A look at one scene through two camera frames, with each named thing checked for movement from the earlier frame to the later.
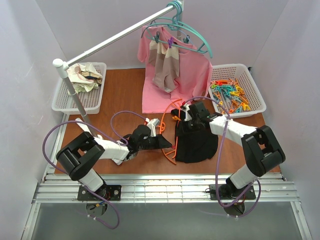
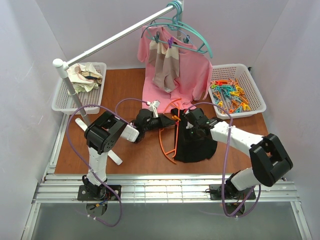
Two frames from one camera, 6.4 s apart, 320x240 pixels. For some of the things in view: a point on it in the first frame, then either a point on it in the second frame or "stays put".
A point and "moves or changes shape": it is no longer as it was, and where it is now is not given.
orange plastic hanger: [162, 126] moves or changes shape
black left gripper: [155, 142] → [160, 120]
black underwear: [195, 140] stays put
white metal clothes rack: [64, 65] stays put
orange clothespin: [175, 117] stays put
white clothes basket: [64, 102] stays put
